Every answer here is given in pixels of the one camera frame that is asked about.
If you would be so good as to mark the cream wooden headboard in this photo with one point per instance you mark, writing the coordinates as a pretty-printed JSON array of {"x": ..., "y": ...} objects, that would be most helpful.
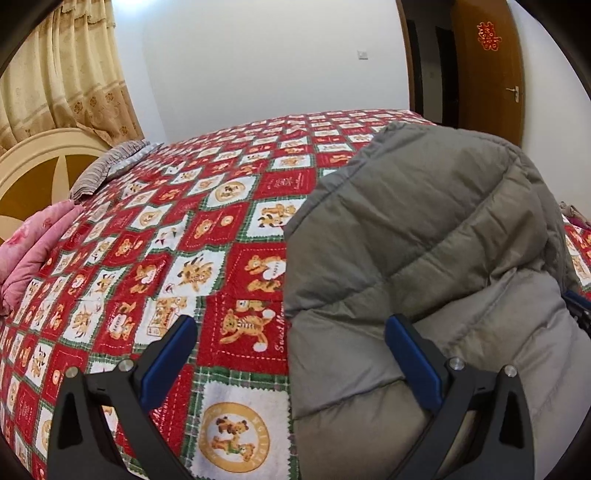
[{"x": 32, "y": 161}]

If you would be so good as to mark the beige patterned curtain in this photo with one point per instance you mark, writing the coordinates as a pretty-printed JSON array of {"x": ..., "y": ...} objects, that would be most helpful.
[{"x": 60, "y": 69}]

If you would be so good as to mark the pink quilt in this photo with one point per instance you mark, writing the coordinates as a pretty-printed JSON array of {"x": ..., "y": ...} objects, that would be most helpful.
[{"x": 32, "y": 249}]

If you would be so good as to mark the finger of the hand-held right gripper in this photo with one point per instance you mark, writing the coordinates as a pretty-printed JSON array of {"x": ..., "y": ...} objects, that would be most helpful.
[{"x": 581, "y": 311}]

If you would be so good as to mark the brown wooden door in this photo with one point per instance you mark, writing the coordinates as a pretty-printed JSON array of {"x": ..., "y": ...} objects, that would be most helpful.
[{"x": 489, "y": 92}]

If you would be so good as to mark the grey puffer jacket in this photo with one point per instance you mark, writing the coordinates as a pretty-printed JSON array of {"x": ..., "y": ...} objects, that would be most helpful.
[{"x": 415, "y": 230}]

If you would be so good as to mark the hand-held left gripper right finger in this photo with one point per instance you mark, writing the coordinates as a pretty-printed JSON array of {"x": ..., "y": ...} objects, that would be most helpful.
[{"x": 411, "y": 360}]

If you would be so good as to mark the magenta crumpled cloth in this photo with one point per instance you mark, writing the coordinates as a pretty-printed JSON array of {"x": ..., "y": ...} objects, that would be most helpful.
[{"x": 582, "y": 222}]

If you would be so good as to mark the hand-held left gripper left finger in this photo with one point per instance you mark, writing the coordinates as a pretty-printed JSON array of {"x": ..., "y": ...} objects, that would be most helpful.
[{"x": 168, "y": 360}]

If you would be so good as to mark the striped pillow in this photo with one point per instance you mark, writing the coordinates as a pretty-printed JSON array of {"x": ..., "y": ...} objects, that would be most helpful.
[{"x": 111, "y": 168}]

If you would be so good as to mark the red printed blanket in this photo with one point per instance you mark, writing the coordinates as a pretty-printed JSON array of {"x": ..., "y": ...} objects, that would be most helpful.
[{"x": 184, "y": 230}]

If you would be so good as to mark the dark wooden door frame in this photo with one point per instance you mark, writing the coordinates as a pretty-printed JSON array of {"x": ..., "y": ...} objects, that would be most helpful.
[{"x": 411, "y": 55}]

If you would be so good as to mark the red paper door decoration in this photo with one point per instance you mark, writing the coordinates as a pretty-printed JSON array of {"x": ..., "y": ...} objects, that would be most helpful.
[{"x": 488, "y": 37}]

